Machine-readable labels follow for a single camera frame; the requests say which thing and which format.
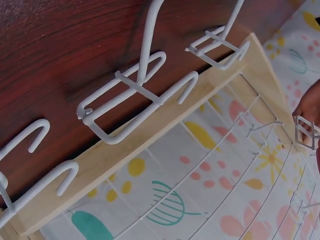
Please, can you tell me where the white wire hook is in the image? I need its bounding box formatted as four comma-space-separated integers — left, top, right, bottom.
236, 112, 285, 133
76, 0, 200, 146
293, 115, 320, 151
0, 118, 81, 224
184, 0, 251, 71

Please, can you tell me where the wooden framed white wire grid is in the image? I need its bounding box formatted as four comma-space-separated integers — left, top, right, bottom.
0, 32, 320, 240

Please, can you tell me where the person's right hand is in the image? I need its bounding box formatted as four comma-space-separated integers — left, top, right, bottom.
291, 79, 320, 176

